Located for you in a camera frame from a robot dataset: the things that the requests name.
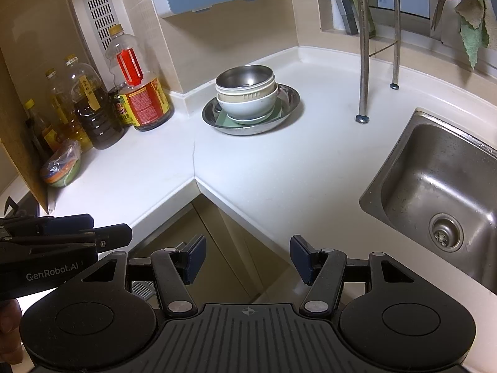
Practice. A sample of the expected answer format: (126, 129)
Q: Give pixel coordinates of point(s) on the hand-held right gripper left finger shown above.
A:
(196, 260)

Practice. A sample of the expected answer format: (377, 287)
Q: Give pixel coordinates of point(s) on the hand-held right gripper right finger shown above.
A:
(301, 258)

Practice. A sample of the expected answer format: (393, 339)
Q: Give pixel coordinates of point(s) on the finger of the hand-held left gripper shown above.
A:
(114, 237)
(70, 223)

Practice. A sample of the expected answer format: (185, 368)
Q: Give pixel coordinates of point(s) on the green square plate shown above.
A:
(222, 121)

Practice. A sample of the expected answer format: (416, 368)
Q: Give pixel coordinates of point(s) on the large shallow steel plate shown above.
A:
(289, 103)

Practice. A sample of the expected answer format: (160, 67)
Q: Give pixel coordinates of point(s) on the white ceramic bowl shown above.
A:
(248, 108)

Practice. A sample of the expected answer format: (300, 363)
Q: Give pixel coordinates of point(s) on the cream plastic bowl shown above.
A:
(242, 94)

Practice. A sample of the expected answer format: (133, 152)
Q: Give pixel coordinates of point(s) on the deep stainless steel bowl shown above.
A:
(242, 75)

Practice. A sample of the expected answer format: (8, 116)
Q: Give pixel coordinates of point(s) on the plastic-wrapped colourful bowls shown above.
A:
(60, 167)

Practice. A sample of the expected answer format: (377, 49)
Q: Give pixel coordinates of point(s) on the person's left hand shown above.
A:
(7, 326)

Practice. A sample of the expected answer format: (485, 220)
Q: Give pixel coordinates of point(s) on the beige cabinet door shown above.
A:
(248, 241)
(163, 237)

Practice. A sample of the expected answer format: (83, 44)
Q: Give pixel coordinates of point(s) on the metal cabinet vent grille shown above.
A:
(141, 290)

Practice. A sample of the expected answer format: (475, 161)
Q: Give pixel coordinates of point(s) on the cardboard splash guard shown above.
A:
(23, 143)

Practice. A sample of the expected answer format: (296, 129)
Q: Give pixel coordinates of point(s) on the small yellow-capped bottle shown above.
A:
(39, 132)

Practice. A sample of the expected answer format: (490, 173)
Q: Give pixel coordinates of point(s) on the large dark oil bottle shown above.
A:
(97, 120)

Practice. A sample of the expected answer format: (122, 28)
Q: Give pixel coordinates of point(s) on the medium golden oil bottle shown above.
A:
(64, 116)

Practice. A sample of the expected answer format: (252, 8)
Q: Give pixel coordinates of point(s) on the dark sauce jar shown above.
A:
(121, 110)

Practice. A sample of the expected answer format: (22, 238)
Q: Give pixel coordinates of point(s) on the stainless steel sink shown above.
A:
(427, 186)

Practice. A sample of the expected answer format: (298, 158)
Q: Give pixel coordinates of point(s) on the steel dish rack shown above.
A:
(364, 46)

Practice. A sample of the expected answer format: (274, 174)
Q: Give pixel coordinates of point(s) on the green flat board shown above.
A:
(371, 19)

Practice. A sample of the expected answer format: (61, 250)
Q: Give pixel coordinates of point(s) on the grey flat board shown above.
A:
(345, 11)

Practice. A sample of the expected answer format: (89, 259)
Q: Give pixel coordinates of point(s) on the green dish cloth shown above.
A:
(475, 19)

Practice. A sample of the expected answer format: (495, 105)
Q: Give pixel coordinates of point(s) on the white wall vent grille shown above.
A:
(99, 15)

